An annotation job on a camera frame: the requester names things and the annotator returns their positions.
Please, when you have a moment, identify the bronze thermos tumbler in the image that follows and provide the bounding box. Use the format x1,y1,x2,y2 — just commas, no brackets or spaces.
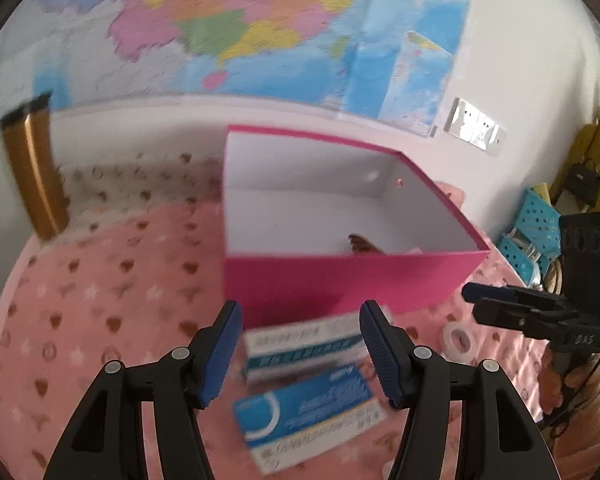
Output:
0,92,69,242

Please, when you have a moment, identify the white teal medicine box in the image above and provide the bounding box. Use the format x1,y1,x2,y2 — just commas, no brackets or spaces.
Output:
244,312,368,384

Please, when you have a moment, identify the pink cardboard box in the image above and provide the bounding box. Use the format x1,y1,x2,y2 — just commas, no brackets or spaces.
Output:
222,125,490,328

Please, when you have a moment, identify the white wall socket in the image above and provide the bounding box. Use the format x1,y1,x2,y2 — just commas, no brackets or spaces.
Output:
443,98,506,157

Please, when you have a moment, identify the person's right hand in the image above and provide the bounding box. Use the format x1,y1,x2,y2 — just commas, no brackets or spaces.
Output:
538,346,600,466

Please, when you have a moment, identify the yellow bag with black strap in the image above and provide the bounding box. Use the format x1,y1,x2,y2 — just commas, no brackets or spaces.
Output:
550,122,600,212

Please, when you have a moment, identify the small clear tape roll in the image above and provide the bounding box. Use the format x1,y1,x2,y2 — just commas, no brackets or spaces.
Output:
441,322,477,364

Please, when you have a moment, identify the blue perforated plastic basket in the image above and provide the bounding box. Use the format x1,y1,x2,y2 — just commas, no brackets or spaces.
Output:
496,188,560,286

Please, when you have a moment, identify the blue medicine box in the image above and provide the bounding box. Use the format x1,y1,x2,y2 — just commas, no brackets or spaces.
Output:
233,365,387,476

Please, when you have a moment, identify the brown wooden back scratcher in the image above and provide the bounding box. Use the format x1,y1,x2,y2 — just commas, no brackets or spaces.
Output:
348,233,384,255

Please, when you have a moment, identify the pink patterned table cloth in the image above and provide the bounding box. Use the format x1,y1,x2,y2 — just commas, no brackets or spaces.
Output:
0,154,546,479

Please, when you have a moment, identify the colourful wall map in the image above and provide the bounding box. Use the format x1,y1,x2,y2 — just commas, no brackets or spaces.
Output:
0,0,470,136

